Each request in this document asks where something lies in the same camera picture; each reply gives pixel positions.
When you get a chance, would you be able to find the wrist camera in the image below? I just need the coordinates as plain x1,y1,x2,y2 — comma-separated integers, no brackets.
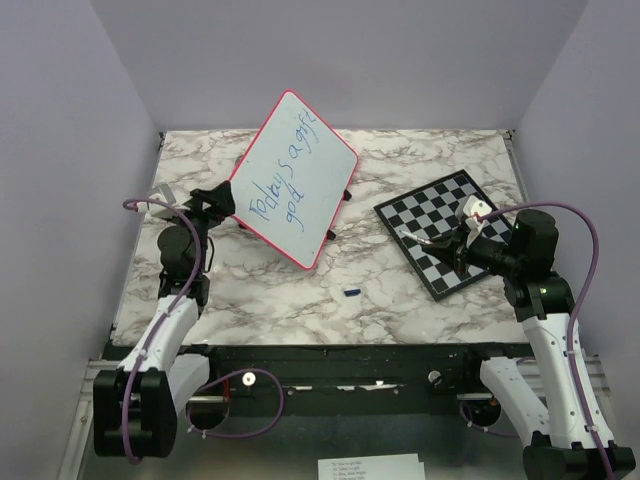
458,195,493,247
148,183,176,219

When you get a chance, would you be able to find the white blue whiteboard marker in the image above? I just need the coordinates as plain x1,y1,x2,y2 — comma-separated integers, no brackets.
400,231,432,245

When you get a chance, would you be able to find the black white chessboard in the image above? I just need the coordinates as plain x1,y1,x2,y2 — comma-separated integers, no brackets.
374,170,492,301

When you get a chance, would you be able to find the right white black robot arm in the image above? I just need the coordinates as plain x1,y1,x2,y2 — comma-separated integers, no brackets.
422,209,636,479

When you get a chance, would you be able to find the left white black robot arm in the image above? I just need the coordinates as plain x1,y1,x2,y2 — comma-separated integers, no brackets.
93,181,235,464

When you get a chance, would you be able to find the white instruction paper sheet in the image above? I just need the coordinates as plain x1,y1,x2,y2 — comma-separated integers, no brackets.
317,454,425,480

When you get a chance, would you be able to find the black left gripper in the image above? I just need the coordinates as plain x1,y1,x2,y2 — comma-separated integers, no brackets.
165,179,234,274

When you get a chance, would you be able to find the pink framed whiteboard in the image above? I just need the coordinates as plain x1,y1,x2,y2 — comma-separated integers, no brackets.
229,90,359,270

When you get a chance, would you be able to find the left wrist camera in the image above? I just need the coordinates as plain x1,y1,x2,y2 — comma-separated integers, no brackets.
148,183,176,219

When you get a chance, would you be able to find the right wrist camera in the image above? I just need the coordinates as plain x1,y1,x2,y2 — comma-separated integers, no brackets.
458,195,493,247

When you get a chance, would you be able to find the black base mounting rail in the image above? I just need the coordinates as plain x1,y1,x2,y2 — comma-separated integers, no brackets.
184,342,521,416

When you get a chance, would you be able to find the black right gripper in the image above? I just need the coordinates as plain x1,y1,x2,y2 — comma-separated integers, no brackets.
424,222,523,277

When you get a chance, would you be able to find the black whiteboard stand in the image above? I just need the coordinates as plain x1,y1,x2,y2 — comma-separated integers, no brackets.
238,189,353,240

